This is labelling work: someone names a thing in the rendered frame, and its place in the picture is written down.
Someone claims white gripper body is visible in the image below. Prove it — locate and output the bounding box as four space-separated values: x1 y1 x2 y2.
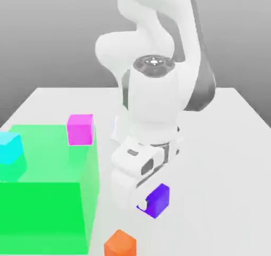
110 168 157 213

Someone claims small blue cube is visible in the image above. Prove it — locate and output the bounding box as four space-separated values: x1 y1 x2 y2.
136 183 170 219

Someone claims small orange cube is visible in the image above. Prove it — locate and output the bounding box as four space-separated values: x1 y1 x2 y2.
104 229 137 256

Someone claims small magenta cube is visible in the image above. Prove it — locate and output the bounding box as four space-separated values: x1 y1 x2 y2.
66 114 94 146

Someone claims small cyan cube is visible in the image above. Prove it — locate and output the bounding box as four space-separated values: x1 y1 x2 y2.
0 131 24 165

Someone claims large green box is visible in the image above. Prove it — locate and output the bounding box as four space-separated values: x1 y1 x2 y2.
0 124 100 255

